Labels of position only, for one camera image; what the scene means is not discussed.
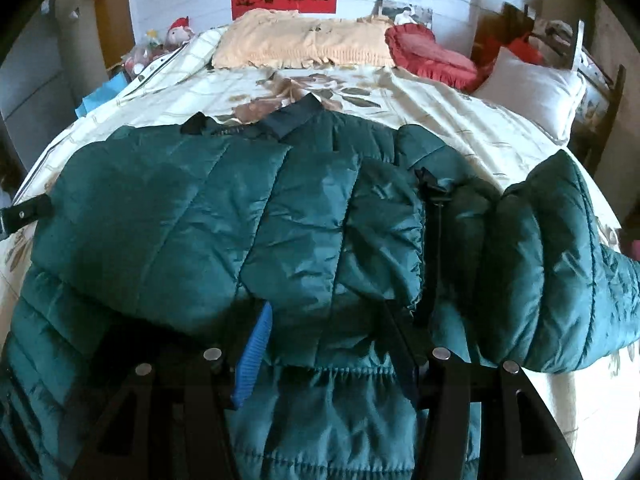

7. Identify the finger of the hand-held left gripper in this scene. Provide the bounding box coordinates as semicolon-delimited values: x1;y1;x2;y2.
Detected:
0;195;53;236

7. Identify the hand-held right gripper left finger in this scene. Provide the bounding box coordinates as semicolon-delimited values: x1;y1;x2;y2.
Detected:
67;301;275;480

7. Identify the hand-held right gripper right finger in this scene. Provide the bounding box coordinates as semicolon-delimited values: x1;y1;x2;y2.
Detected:
382;307;583;480

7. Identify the green puffer jacket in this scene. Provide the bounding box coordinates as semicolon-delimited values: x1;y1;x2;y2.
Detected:
0;94;640;480

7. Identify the grey refrigerator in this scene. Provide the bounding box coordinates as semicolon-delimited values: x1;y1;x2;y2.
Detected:
0;5;91;121

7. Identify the blue paper bag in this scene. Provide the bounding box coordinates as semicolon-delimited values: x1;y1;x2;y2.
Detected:
75;71;131;117

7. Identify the pile of small toys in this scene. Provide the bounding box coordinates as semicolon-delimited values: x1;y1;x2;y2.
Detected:
122;30;173;78

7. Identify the wooden door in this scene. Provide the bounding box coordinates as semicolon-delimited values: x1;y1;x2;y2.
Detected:
95;0;136;68

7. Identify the stuffed toy with red hat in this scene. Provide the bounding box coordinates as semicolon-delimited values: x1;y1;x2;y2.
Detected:
166;16;196;46

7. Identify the bed with floral sheet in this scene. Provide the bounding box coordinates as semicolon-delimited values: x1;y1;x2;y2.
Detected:
0;27;631;480

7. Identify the white pillow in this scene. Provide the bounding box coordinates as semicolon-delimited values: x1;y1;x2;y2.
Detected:
472;46;587;142

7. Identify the beige fringed pillow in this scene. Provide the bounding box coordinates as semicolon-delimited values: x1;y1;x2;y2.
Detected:
211;9;398;70

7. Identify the red ruffled pillow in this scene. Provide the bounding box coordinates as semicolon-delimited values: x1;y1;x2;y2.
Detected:
385;24;488;93

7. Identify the wooden chair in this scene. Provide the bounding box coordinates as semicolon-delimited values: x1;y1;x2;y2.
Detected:
570;20;627;171

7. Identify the red bag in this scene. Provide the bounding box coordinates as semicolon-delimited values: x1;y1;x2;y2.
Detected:
510;34;547;65

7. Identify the framed photo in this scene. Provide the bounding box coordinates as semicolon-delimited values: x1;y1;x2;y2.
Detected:
374;0;433;28

